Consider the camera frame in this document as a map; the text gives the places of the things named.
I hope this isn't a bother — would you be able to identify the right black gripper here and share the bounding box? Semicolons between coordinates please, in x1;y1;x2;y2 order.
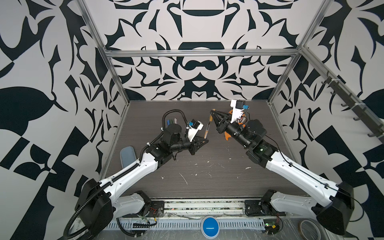
213;109;254;150

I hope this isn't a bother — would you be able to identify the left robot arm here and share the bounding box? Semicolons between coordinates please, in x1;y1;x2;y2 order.
63;121;209;240

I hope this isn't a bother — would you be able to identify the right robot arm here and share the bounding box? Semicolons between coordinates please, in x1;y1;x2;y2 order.
210;110;357;236

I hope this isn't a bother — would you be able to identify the orange shark plush toy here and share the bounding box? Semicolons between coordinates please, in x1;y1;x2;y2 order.
224;113;248;141

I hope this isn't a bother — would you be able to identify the grey blue pencil case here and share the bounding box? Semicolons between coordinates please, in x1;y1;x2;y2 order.
120;146;137;169

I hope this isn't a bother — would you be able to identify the blue round button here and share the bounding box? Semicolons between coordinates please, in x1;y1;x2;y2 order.
201;216;220;240

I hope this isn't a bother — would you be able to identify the tape roll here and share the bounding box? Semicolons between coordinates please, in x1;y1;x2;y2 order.
298;220;321;240

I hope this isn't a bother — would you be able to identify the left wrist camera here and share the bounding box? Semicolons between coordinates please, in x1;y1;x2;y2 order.
187;119;204;142

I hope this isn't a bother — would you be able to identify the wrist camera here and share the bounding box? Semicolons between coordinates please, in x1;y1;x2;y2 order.
230;100;249;124
187;119;204;142

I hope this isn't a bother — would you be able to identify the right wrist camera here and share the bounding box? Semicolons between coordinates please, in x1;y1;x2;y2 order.
230;100;249;124

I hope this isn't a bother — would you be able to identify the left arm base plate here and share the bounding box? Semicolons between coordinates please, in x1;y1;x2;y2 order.
131;201;165;218

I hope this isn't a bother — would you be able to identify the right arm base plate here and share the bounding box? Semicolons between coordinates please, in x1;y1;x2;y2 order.
245;200;286;217

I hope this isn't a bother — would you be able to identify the white cable duct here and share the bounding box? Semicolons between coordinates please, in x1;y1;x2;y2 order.
120;219;265;231

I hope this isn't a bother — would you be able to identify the black hook rail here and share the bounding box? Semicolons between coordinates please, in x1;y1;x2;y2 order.
322;71;384;144

